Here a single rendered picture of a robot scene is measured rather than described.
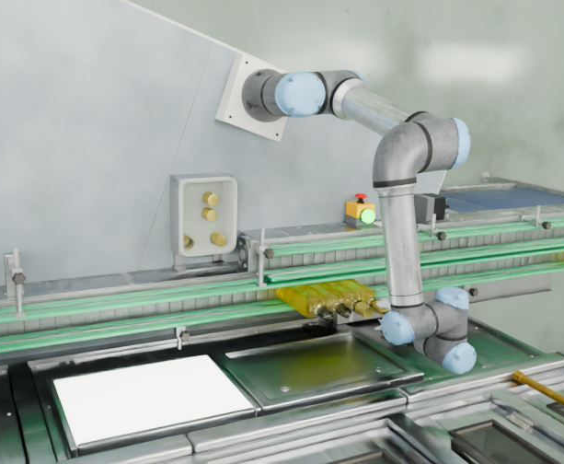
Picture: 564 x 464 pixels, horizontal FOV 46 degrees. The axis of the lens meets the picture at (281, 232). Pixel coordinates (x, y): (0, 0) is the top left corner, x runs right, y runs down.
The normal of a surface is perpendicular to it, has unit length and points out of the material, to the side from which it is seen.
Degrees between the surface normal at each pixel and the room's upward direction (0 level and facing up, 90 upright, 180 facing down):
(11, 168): 0
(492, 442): 90
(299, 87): 6
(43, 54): 0
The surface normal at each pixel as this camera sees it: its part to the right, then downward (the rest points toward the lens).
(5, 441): 0.04, -0.97
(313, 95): 0.37, 0.18
